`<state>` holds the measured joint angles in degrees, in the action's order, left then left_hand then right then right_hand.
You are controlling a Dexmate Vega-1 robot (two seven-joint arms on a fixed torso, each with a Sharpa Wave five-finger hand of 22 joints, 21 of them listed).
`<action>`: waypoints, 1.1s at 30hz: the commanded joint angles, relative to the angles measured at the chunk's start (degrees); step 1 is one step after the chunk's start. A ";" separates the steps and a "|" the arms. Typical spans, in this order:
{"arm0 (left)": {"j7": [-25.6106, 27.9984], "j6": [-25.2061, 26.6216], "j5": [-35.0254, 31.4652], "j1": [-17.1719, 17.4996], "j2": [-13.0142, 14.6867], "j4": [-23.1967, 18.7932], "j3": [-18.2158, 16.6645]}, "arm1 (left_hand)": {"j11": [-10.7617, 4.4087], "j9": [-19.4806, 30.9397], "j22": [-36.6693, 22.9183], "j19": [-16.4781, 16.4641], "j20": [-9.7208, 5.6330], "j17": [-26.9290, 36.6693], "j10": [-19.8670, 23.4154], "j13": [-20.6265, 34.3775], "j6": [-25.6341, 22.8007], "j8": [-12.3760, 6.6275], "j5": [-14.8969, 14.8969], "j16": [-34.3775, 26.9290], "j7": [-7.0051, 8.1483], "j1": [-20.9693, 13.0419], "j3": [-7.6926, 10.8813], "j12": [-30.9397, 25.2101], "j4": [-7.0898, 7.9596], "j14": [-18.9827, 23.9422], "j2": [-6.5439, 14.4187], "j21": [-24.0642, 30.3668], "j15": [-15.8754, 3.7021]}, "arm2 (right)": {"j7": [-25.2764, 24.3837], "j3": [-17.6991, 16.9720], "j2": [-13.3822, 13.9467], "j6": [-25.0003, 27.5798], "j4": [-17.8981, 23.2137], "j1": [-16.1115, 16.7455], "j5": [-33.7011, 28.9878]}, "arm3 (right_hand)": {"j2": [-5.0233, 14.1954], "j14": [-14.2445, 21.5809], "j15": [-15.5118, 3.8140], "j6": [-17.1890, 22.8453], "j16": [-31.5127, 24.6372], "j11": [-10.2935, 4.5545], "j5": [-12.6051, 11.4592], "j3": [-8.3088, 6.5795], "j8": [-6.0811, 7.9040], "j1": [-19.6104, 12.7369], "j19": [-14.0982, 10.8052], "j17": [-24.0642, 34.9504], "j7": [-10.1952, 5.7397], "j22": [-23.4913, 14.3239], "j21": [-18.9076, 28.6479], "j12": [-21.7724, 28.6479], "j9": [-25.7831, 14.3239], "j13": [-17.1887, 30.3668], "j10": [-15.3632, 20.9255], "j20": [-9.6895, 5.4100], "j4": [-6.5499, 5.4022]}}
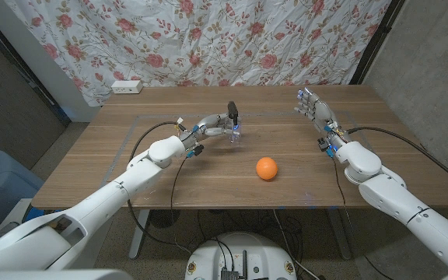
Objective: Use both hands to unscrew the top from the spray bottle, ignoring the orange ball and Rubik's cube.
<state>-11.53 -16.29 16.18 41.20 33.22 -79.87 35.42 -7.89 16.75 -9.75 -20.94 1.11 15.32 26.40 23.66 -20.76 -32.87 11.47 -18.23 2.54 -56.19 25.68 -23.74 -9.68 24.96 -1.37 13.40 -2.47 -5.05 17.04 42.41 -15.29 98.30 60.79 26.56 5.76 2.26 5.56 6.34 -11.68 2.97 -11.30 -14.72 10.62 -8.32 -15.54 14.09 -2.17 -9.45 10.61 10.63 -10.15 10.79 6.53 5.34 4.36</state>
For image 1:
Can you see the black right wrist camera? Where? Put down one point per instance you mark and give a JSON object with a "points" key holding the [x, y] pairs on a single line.
{"points": [[323, 144]]}

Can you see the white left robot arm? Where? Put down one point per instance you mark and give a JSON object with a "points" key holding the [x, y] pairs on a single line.
{"points": [[92, 210]]}

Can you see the grey table leg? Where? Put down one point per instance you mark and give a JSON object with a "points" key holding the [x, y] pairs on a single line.
{"points": [[340, 237]]}

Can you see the black wall edge strip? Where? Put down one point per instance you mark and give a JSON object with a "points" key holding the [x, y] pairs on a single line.
{"points": [[45, 93]]}

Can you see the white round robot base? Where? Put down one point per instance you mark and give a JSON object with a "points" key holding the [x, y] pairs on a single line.
{"points": [[241, 253]]}

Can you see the clear plastic spray bottle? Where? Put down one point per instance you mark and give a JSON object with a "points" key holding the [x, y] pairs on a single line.
{"points": [[235, 138]]}

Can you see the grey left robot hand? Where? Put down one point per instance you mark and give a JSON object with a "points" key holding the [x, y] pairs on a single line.
{"points": [[210, 126]]}

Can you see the white table leg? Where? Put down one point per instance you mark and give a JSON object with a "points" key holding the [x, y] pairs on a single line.
{"points": [[138, 237]]}

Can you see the white power strip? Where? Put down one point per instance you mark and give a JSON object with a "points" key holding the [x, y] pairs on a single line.
{"points": [[127, 86]]}

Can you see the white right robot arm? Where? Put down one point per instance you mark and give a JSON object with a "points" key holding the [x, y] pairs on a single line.
{"points": [[403, 206]]}

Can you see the black backdrop stand pole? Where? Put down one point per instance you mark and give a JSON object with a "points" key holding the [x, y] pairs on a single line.
{"points": [[376, 42]]}

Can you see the white robot torso edge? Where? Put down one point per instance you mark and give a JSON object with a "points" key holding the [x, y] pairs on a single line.
{"points": [[53, 275]]}

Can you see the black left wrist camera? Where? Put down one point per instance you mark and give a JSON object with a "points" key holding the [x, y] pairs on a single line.
{"points": [[198, 150]]}

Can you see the black spray trigger top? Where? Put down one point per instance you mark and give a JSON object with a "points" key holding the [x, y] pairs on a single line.
{"points": [[232, 109]]}

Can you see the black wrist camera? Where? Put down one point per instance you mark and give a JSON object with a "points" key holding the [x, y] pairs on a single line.
{"points": [[323, 144], [198, 150]]}

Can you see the grey tape outline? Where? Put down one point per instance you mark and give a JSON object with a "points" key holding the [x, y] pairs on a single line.
{"points": [[162, 115]]}

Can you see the white platform with blue pads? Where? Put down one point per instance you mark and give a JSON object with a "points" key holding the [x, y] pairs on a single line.
{"points": [[14, 218]]}

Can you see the orange ball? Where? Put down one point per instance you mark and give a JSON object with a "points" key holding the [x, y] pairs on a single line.
{"points": [[267, 168]]}

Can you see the floral print backdrop cloth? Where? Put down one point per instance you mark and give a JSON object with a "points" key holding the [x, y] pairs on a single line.
{"points": [[208, 39]]}

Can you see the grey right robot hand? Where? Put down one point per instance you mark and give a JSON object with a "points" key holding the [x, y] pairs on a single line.
{"points": [[321, 113]]}

